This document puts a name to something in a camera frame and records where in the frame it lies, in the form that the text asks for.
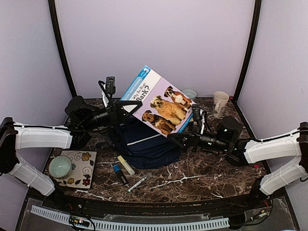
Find dog book Why Dogs Bark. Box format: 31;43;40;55
120;65;195;137

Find navy blue student backpack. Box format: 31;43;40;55
108;116;182;169

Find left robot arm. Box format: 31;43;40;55
0;96;142;210

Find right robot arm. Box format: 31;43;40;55
167;116;308;209

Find small green bowl at back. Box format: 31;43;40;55
181;89;197;100

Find white green pen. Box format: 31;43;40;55
127;173;152;193

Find cream ceramic mug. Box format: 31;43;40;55
212;91;229;118

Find yellow highlighter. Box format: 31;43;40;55
117;155;135;175

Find blue black marker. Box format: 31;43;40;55
113;165;128;185

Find floral square plate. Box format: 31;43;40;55
57;150;97;189

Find green bowl on plate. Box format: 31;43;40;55
48;155;72;179

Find small circuit board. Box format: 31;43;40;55
69;216;90;227

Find left black frame post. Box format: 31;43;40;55
48;0;77;97

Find black frame post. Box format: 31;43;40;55
233;0;262;103
48;0;77;97

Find black front rail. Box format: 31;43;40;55
28;186;287;218

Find white slotted cable duct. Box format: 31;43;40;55
30;205;230;231

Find right black frame post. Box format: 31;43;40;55
233;0;262;103

